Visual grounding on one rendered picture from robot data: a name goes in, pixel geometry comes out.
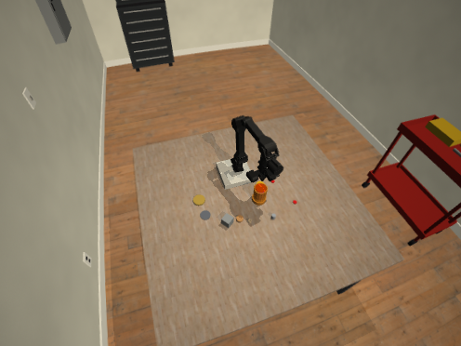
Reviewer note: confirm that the grey flat disc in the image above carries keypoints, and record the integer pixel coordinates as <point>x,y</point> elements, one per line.
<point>205,215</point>

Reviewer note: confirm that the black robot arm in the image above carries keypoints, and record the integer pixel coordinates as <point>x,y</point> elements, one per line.
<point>265,145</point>

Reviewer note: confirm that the yellow round disc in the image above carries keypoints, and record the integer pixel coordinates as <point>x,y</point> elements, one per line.
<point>198,200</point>

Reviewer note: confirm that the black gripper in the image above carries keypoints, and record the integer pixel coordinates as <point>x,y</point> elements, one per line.
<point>254,175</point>

